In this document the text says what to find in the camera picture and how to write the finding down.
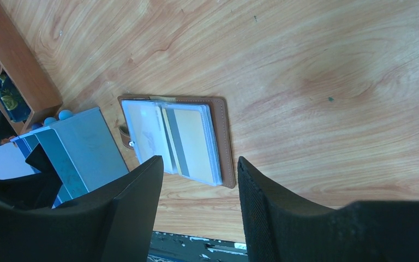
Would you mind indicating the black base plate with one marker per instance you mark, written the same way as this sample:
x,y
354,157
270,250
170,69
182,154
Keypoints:
x,y
177,247

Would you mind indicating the brown wooden grid tray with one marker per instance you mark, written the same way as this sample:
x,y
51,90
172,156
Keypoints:
x,y
35,86

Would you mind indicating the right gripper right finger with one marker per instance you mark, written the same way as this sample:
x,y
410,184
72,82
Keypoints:
x,y
280,225

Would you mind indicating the black card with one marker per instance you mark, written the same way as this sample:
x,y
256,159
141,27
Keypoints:
x,y
39,160

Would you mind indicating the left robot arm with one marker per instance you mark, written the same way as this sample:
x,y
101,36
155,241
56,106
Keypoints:
x,y
30,192

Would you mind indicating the brown leather card holder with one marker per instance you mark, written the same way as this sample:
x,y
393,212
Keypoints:
x,y
192,134

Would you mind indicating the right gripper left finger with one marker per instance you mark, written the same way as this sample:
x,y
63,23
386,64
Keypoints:
x,y
112,223

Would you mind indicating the blue three-compartment box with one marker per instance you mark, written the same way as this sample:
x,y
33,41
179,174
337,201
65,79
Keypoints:
x,y
81,150

